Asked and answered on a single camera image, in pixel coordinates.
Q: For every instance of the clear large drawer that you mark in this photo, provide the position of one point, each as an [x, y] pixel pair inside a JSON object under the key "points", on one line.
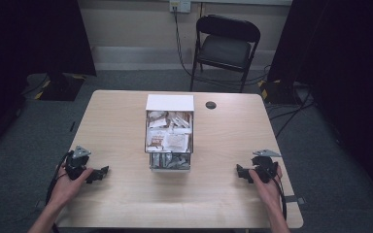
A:
{"points": [[169, 132]]}

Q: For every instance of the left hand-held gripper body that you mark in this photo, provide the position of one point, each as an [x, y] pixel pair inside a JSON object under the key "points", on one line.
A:
{"points": [[76, 161]]}

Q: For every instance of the black curtain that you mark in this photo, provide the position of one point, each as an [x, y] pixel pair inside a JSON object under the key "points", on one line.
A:
{"points": [[29, 35], [346, 64]]}

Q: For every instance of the black table grommet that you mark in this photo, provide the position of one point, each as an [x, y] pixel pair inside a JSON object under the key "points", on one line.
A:
{"points": [[210, 105]]}

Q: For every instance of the black folding chair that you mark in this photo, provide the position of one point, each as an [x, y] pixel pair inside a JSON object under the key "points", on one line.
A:
{"points": [[224, 49]]}

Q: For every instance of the grey tape strip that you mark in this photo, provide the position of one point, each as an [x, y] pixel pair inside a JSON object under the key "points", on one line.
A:
{"points": [[295, 199]]}

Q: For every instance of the white wall socket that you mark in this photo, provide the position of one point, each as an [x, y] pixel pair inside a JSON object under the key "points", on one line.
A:
{"points": [[180, 5]]}

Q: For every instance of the person's right hand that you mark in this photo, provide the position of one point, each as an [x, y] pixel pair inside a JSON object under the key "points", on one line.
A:
{"points": [[267, 191]]}

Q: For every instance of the clear small drawer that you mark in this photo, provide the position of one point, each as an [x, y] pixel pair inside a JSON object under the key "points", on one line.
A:
{"points": [[170, 161]]}

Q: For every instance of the pile of white brown packets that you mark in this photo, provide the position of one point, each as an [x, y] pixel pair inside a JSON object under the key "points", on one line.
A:
{"points": [[168, 133]]}

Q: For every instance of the clear bin of packets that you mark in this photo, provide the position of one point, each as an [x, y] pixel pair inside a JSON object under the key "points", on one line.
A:
{"points": [[170, 102]]}

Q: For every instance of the pile of grey packets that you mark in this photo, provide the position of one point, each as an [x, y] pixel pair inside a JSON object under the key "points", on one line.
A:
{"points": [[170, 160]]}

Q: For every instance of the black stand base striped tape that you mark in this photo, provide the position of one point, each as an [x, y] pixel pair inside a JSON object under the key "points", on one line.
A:
{"points": [[61, 87], [280, 92]]}

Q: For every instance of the person's left hand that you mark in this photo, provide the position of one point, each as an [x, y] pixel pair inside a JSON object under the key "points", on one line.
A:
{"points": [[67, 187]]}

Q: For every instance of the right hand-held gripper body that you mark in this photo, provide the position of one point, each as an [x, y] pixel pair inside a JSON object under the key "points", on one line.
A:
{"points": [[265, 165]]}

